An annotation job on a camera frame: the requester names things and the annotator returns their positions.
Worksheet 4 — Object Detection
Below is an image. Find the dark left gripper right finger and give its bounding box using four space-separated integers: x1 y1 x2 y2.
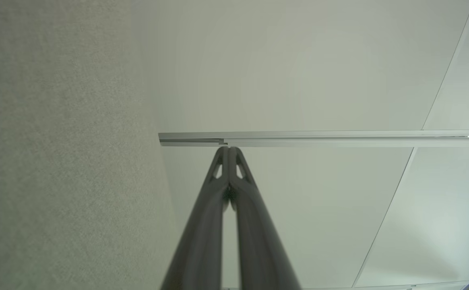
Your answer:
229 146 302 290

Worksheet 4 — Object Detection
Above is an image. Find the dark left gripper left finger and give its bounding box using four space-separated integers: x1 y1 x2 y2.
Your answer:
161 146 230 290

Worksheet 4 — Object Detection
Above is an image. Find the grey fabric sofa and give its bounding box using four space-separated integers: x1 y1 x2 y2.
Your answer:
0 0 180 290

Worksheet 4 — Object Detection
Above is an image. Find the grey aluminium partition post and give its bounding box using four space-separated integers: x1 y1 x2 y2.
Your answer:
159 130 469 148

